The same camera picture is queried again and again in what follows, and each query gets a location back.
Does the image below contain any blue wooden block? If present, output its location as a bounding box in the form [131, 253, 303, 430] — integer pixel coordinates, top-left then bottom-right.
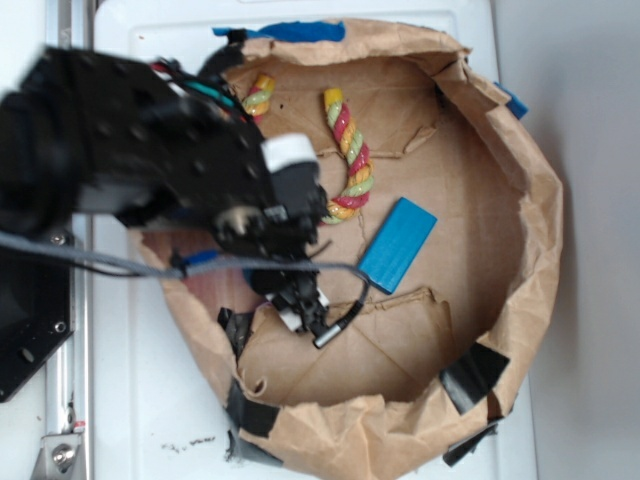
[358, 197, 438, 295]

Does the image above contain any aluminium frame rail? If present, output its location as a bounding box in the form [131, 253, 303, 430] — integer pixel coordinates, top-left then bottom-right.
[45, 1, 99, 479]

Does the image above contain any brown paper bag bin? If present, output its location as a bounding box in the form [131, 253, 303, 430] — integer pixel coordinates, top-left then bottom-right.
[162, 19, 563, 479]

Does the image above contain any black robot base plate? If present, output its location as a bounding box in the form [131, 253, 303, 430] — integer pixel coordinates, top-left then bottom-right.
[1, 248, 73, 403]

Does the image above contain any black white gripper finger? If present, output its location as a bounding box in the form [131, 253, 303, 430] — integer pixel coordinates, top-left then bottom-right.
[248, 269, 344, 348]

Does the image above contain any metal corner bracket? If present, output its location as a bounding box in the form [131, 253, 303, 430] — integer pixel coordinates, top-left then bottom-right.
[30, 433, 87, 480]

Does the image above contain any white plastic tray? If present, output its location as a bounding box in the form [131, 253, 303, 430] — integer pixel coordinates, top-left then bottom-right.
[90, 0, 539, 480]

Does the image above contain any multicolour twisted rope toy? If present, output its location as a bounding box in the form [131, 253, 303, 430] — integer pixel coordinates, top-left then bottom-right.
[241, 74, 374, 225]

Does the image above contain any grey braided cable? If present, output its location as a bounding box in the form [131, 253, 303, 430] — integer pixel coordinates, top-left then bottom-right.
[0, 230, 372, 321]

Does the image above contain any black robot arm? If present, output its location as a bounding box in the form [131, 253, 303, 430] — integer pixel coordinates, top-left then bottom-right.
[1, 48, 342, 347]

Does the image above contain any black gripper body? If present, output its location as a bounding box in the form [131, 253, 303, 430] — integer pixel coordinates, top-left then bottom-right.
[213, 133, 327, 262]

